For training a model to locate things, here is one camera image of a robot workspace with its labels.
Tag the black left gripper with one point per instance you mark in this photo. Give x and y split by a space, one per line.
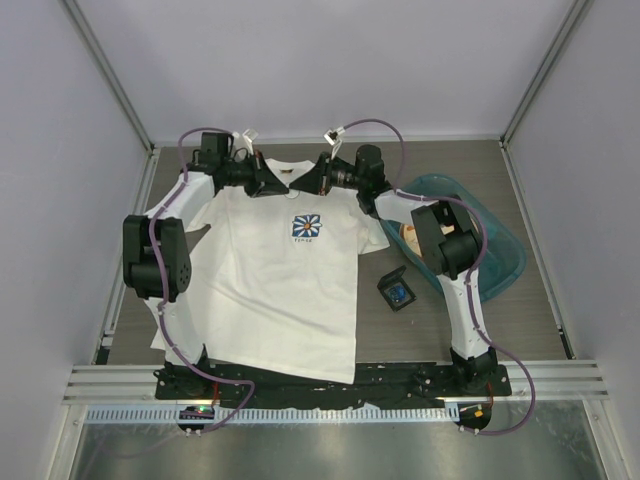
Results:
264 180

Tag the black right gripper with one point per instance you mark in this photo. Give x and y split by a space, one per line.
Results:
317 181

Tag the white t-shirt flower print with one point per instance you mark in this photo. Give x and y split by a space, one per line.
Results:
274 283

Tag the dark blue round brooch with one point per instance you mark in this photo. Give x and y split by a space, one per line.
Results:
397 294

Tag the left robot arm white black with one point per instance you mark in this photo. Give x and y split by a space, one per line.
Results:
157 264

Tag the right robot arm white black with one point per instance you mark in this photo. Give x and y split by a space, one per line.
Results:
450 241

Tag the beige plate with bird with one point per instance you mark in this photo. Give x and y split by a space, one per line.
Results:
410 237

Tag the teal plastic basin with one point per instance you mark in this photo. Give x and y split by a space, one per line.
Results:
505 259

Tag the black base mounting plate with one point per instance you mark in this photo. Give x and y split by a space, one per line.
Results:
385 385

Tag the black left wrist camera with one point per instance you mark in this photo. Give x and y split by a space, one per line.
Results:
215 149

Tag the black frame box right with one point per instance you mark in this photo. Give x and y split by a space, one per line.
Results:
395 277

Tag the white slotted cable duct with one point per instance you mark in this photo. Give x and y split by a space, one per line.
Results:
200 414

